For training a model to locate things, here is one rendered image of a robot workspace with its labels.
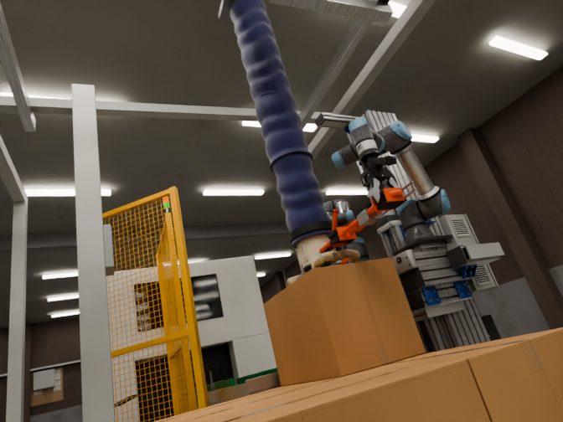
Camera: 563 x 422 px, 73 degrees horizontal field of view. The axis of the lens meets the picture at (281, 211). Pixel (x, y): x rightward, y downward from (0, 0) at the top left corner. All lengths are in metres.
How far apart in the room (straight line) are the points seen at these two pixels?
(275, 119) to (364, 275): 0.96
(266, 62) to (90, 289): 1.75
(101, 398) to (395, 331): 1.72
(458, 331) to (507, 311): 6.05
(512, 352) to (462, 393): 0.20
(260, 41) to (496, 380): 2.04
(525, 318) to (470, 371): 7.21
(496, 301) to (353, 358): 7.00
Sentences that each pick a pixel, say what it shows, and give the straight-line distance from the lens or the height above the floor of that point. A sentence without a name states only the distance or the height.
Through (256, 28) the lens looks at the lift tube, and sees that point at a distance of 2.52.
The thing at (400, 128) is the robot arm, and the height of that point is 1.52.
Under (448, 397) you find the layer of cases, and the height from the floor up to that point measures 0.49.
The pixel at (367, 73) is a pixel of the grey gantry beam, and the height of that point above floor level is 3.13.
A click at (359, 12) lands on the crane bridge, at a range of 3.37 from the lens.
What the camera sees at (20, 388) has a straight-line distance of 4.86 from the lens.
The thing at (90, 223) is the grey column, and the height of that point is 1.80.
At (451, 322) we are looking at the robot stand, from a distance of 2.27.
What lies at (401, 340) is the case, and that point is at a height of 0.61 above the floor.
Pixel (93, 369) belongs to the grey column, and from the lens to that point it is 2.64.
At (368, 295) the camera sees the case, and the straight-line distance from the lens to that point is 1.61.
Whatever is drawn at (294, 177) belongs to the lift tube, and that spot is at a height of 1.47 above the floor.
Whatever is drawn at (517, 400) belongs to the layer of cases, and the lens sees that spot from 1.08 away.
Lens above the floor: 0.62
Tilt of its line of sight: 22 degrees up
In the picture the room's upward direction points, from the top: 14 degrees counter-clockwise
